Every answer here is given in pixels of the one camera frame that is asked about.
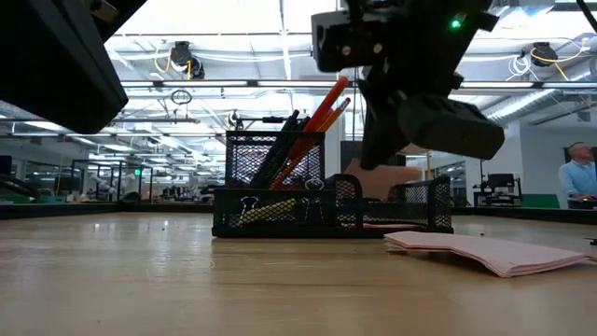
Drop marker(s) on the black pen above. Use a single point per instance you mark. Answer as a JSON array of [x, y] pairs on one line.
[[287, 130], [303, 123]]

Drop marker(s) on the yellow pencil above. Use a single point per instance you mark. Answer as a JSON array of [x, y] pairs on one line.
[[338, 112], [326, 119]]

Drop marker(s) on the person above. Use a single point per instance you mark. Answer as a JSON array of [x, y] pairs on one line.
[[578, 179]]

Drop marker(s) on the green panel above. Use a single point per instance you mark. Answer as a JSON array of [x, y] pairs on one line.
[[541, 201]]

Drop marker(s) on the black frame workcell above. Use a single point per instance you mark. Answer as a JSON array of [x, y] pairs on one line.
[[98, 161]]

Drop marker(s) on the black overhead camera rig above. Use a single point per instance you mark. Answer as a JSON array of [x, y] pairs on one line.
[[273, 120]]

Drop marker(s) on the yellow eraser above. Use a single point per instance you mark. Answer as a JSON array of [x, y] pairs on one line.
[[270, 212]]

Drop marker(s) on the black binder clip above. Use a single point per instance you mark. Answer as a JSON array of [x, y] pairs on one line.
[[315, 179], [249, 198]]

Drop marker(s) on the background desk with monitor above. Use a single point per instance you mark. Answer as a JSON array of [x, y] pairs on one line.
[[500, 180]]

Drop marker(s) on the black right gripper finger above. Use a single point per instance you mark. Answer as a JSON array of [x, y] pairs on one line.
[[380, 135], [452, 130]]

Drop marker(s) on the black mesh desk organizer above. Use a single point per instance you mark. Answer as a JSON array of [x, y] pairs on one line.
[[289, 231]]

